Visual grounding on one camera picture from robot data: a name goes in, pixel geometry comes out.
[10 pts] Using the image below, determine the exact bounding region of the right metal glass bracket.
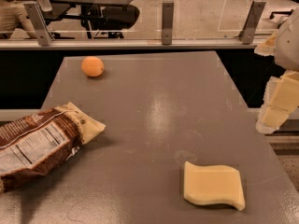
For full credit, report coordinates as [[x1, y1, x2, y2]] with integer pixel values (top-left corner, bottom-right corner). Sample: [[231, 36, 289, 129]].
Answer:
[[239, 1, 265, 45]]

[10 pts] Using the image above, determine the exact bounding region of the orange fruit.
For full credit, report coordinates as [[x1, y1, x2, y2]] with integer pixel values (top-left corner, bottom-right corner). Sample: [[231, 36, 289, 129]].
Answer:
[[81, 56, 104, 77]]

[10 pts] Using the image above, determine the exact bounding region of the metal glass bracket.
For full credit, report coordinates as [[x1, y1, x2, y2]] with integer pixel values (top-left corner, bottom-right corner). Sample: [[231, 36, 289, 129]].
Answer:
[[239, 1, 265, 45], [24, 1, 53, 46], [161, 1, 174, 45]]

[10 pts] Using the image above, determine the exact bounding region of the yellow sponge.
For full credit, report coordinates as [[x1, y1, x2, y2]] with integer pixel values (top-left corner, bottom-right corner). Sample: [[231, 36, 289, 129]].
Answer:
[[183, 161, 246, 211]]

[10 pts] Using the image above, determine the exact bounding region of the brown snack bag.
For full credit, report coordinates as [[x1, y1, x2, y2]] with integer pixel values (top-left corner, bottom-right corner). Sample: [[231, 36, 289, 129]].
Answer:
[[0, 103, 105, 193]]

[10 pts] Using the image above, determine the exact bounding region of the glass barrier panel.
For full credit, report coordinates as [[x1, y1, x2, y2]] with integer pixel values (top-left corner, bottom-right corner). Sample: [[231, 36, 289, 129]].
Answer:
[[0, 0, 299, 41]]

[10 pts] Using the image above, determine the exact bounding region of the black office chair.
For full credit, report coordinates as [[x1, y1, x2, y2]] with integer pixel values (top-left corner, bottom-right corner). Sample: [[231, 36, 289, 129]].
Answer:
[[81, 5, 140, 38]]

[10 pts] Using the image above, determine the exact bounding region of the dark desk behind glass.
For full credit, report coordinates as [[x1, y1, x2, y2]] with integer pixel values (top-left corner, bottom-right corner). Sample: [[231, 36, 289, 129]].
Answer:
[[43, 0, 134, 39]]

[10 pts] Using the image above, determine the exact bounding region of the middle metal glass bracket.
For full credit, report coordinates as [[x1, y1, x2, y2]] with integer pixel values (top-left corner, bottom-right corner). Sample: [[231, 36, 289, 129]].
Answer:
[[161, 1, 174, 45]]

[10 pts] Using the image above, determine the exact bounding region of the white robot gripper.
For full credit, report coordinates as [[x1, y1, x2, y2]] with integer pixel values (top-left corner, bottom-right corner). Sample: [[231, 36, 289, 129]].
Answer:
[[254, 8, 299, 134]]

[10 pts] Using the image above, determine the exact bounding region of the left metal glass bracket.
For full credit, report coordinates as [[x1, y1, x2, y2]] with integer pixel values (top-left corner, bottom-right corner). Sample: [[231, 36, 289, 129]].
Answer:
[[24, 1, 53, 46]]

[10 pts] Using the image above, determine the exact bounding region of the seated person in beige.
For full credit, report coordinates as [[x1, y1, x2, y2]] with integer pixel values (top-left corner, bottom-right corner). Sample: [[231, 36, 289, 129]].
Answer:
[[0, 0, 36, 39]]

